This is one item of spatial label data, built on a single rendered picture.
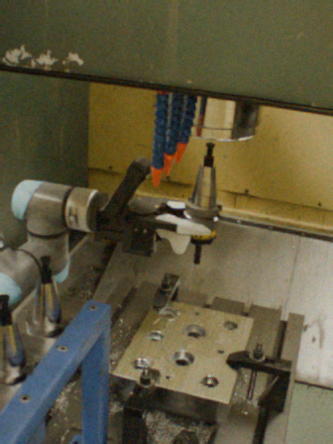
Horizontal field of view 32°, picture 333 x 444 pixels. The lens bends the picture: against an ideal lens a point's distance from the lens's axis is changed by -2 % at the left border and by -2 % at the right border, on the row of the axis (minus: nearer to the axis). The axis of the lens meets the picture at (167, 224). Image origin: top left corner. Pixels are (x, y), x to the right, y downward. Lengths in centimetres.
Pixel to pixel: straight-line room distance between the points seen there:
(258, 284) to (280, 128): 52
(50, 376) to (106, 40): 42
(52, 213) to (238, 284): 101
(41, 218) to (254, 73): 59
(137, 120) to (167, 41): 149
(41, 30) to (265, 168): 146
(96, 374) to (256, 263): 111
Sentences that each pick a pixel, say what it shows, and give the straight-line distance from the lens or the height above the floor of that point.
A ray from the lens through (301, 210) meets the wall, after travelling 204.
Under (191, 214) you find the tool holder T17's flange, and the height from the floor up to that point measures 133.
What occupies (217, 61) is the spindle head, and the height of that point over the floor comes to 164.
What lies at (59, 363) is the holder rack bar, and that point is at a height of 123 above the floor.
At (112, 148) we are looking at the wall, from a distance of 212.
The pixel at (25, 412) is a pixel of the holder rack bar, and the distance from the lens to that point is 73.
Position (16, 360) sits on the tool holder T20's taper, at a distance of 78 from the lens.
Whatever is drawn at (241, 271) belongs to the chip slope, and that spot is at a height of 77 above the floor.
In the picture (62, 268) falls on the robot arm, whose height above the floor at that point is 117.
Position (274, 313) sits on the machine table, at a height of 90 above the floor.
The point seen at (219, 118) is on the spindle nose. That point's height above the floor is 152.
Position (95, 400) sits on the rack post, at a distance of 100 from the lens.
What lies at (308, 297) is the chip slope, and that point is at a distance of 192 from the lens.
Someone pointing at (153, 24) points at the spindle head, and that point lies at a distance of 58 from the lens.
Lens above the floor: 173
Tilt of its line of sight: 26 degrees down
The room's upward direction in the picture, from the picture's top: 4 degrees clockwise
